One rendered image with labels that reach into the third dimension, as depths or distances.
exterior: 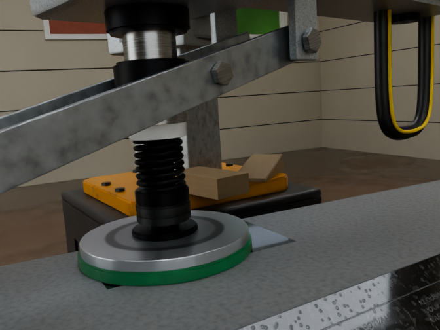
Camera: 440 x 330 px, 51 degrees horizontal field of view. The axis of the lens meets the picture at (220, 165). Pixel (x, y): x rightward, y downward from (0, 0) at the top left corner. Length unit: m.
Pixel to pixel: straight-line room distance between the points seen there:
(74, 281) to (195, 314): 0.17
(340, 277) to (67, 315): 0.27
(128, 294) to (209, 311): 0.10
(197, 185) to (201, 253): 0.61
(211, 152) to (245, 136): 6.10
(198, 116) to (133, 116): 0.83
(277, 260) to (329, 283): 0.08
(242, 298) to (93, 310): 0.14
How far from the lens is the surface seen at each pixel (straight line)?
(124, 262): 0.51
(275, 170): 1.33
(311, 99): 8.18
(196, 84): 0.54
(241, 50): 0.59
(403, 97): 7.01
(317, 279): 0.50
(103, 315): 0.46
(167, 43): 0.55
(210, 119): 1.37
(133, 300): 0.48
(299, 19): 0.65
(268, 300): 0.45
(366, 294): 0.49
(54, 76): 6.54
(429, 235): 0.65
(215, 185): 1.05
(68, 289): 0.53
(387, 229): 0.67
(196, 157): 1.29
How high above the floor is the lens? 1.02
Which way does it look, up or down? 9 degrees down
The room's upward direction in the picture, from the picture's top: 4 degrees counter-clockwise
